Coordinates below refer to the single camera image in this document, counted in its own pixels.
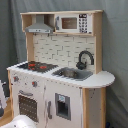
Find grey range hood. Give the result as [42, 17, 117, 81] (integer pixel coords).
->
[25, 15, 53, 34]

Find toy microwave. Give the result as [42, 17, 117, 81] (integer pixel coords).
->
[55, 14, 93, 34]

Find white cabinet door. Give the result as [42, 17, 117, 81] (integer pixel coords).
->
[46, 81, 81, 128]

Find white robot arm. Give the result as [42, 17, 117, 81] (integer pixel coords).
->
[0, 81, 36, 128]

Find grey toy sink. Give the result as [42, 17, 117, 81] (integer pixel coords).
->
[53, 67, 92, 81]

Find wooden toy kitchen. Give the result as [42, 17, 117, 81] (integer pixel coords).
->
[8, 10, 115, 128]

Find red stove knob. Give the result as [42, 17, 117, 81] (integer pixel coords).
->
[13, 76, 19, 82]
[32, 81, 37, 87]

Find white oven door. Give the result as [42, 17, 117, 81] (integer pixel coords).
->
[18, 90, 39, 122]

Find red left stove knob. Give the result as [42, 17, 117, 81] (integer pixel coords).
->
[13, 76, 19, 82]

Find black toy faucet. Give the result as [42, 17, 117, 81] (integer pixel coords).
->
[75, 50, 95, 71]

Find black toy stovetop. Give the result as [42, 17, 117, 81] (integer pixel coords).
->
[20, 61, 56, 73]

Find red right stove knob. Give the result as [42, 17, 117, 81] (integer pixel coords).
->
[32, 81, 37, 87]

